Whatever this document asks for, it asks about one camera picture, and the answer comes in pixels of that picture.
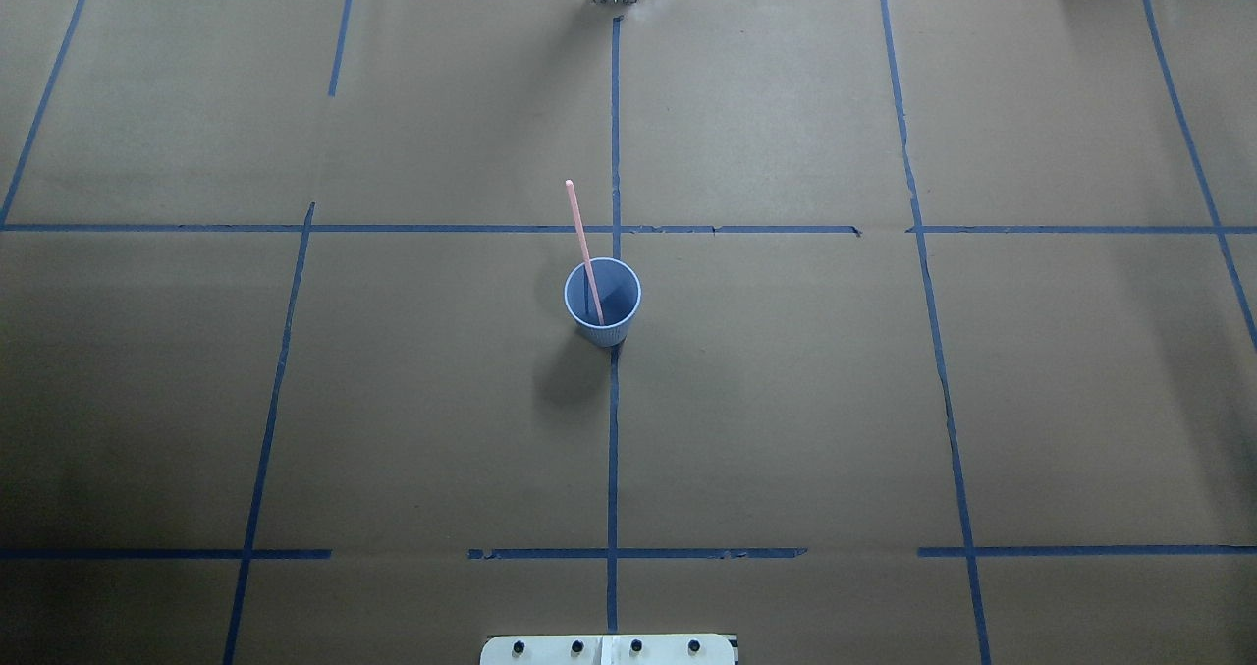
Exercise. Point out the pink chopstick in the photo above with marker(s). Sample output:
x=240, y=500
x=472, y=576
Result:
x=585, y=254

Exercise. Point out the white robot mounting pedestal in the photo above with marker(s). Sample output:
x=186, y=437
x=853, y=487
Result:
x=676, y=648

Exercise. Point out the blue paper cup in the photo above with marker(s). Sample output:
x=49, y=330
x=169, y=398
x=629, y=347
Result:
x=621, y=295

